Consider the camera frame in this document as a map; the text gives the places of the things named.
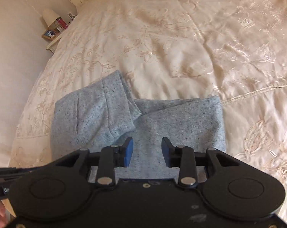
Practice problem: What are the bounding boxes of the grey speckled pants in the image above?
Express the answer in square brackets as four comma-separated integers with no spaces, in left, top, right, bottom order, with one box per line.
[50,71,226,179]

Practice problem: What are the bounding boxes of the wooden photo frame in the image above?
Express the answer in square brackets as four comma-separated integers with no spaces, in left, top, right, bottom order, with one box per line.
[42,30,57,40]

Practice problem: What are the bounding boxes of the person's hand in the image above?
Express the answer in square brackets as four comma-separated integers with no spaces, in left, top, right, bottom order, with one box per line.
[0,202,10,228]

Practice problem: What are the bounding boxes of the red book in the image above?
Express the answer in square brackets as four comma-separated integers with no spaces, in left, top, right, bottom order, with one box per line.
[55,17,68,32]

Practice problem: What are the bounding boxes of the cream embroidered bedspread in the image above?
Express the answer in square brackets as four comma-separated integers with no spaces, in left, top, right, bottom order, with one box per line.
[9,0,287,223]

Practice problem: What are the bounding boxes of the cream bedside table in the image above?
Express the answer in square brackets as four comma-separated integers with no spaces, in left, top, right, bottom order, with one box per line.
[46,32,63,54]

